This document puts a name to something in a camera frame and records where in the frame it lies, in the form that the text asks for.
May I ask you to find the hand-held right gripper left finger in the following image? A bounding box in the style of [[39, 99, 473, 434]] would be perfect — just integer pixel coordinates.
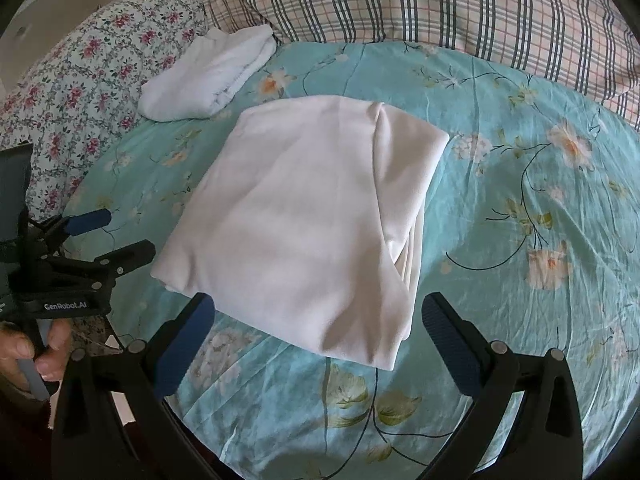
[[50, 293, 223, 480]]

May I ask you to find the floral pillow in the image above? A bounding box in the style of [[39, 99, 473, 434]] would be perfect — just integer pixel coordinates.
[[0, 0, 212, 221]]

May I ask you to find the large white garment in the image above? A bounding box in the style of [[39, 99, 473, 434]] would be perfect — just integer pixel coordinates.
[[150, 94, 449, 372]]

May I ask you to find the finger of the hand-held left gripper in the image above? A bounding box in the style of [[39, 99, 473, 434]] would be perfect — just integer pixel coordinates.
[[92, 240, 157, 282], [36, 209, 112, 243]]

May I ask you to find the person's left hand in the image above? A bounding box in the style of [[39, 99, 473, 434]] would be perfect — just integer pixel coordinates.
[[0, 320, 72, 397]]

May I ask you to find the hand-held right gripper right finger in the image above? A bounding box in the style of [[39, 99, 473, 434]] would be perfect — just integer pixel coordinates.
[[417, 291, 585, 480]]

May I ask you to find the plaid pillow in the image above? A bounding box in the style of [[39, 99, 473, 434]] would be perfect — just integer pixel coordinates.
[[205, 0, 640, 128]]

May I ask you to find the small white folded garment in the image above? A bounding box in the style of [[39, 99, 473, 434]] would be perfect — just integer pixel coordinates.
[[139, 27, 278, 122]]

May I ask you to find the teal floral bed sheet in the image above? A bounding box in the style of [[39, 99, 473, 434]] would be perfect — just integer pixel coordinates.
[[65, 40, 640, 480]]

